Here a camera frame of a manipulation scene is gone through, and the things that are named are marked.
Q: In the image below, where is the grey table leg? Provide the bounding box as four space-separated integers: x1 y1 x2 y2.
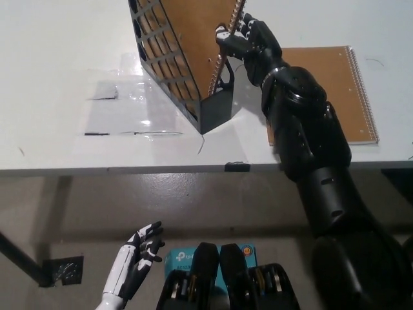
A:
41 176 74 259

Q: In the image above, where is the brown spiral notebook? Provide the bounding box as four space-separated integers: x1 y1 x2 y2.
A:
267 45 381 147
141 0 248 101

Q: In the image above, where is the black floor tape patch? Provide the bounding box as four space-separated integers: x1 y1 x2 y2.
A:
39 256 85 287

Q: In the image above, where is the teal router box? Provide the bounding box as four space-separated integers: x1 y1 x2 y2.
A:
164 243 257 291

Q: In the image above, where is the white and black left hand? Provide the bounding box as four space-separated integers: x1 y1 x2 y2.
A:
102 221 166 300

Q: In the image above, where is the black tape piece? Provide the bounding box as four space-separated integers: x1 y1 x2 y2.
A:
225 160 252 172

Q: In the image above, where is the black table brace bar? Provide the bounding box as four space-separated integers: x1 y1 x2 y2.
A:
0 229 49 287

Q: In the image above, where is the black and white right hand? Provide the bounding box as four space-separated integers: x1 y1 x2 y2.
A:
214 12 288 87

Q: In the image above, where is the clear plastic sheet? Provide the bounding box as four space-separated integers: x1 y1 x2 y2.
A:
77 53 207 140

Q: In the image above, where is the black lattice book holder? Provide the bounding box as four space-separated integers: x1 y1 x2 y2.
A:
127 0 234 135

